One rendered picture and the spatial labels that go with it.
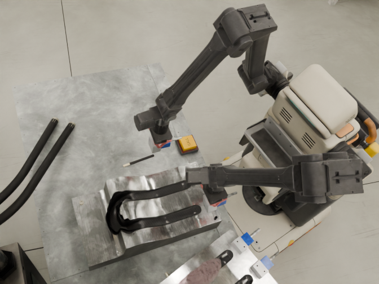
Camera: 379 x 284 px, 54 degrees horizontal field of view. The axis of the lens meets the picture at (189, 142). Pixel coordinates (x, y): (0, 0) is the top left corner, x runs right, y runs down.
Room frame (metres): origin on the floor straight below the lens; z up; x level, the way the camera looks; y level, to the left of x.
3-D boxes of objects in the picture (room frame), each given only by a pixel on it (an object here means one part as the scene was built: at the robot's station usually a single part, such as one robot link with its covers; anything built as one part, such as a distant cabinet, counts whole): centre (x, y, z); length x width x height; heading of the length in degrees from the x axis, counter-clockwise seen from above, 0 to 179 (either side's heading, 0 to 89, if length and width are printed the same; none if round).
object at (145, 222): (0.52, 0.05, 0.92); 0.35 x 0.16 x 0.09; 127
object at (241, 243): (0.54, -0.33, 0.86); 0.13 x 0.05 x 0.05; 145
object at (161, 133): (0.76, 0.12, 1.06); 0.10 x 0.07 x 0.07; 37
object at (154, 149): (0.79, 0.09, 0.94); 0.13 x 0.05 x 0.05; 127
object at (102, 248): (0.52, 0.07, 0.87); 0.50 x 0.26 x 0.14; 127
